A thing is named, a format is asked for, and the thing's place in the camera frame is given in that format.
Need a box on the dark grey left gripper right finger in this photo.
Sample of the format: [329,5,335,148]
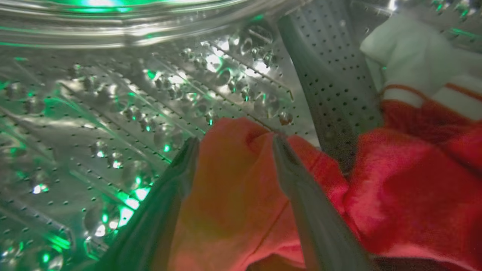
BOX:
[272,135,371,271]

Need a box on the white garment with red stripes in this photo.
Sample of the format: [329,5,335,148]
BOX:
[360,13,482,121]

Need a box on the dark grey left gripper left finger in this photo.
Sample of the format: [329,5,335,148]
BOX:
[90,137,200,271]

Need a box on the grey perforated drum paddle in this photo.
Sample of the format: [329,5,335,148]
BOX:
[278,0,384,174]

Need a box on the stainless steel washing machine drum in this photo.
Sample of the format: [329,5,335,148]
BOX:
[0,0,482,271]

